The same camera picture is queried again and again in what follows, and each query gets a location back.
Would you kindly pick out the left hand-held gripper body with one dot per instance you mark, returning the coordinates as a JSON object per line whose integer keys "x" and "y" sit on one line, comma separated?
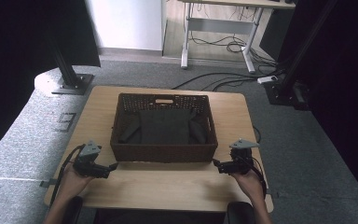
{"x": 88, "y": 163}

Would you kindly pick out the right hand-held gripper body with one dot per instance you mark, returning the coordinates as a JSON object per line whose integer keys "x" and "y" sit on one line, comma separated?
{"x": 240, "y": 161}

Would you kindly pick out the dark brown woven basket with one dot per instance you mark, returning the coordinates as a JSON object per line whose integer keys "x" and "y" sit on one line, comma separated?
{"x": 164, "y": 152}

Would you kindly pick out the dark cloth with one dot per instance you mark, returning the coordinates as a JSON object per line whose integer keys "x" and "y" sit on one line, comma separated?
{"x": 164, "y": 127}

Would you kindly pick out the person's right hand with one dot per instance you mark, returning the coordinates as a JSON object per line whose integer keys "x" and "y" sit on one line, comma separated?
{"x": 250, "y": 185}

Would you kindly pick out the person's left hand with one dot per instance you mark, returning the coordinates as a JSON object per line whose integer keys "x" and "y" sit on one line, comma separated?
{"x": 71, "y": 183}

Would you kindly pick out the grey tape strip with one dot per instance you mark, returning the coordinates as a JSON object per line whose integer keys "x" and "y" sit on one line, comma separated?
{"x": 48, "y": 183}

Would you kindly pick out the person's dark lap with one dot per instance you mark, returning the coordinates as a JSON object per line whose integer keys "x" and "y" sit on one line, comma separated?
{"x": 161, "y": 217}

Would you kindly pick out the black metal stand square base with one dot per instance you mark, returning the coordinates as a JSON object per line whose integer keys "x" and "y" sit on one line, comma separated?
{"x": 70, "y": 82}

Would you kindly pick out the white power strip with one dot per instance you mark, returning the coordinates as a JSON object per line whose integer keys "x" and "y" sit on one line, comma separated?
{"x": 267, "y": 79}

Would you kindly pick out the black metal stand with clutter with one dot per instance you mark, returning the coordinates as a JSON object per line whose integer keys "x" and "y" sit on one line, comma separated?
{"x": 287, "y": 87}

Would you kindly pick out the black curtain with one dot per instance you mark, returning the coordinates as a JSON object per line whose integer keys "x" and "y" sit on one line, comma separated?
{"x": 348, "y": 93}
{"x": 18, "y": 62}

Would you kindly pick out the black computer tower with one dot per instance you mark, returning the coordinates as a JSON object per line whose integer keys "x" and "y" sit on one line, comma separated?
{"x": 275, "y": 34}

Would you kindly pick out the white panel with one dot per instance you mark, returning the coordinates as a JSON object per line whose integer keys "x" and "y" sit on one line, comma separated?
{"x": 127, "y": 23}

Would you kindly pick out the white desk frame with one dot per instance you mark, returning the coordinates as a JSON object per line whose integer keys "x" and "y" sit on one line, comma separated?
{"x": 220, "y": 25}

